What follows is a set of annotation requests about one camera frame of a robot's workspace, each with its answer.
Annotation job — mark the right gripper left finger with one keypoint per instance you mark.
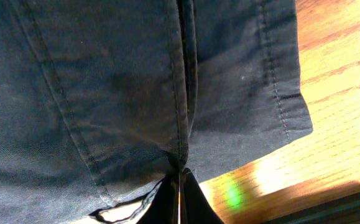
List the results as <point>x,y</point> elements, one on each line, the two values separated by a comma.
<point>164,207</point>

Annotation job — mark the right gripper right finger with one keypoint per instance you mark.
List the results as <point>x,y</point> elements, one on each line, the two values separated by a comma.
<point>194,207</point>

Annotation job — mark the navy blue shorts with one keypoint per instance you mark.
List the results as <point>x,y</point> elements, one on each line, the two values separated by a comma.
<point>101,100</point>

